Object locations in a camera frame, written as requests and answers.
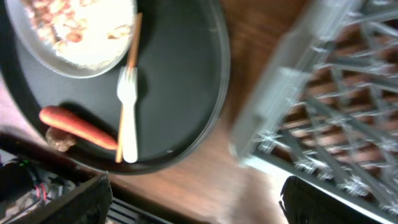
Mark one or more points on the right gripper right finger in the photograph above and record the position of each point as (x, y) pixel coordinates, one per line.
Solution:
(302, 203)

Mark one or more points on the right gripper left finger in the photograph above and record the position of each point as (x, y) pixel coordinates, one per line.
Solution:
(88, 203)

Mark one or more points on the white plastic fork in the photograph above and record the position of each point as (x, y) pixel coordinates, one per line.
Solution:
(127, 94)

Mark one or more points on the wooden chopstick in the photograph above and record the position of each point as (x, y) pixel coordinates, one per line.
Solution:
(133, 53)

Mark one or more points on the grey dishwasher rack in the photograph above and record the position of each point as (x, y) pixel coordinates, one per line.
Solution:
(325, 108)

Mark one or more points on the brown walnut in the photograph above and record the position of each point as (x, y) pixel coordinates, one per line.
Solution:
(59, 140)

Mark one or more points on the orange carrot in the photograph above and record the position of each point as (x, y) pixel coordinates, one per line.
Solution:
(67, 121)

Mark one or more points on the round black tray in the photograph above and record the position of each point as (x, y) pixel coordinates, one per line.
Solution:
(183, 74)

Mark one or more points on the grey plate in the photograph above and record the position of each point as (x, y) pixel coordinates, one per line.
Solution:
(20, 27)

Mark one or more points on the peanut shells and rice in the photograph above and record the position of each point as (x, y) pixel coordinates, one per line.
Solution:
(86, 33)

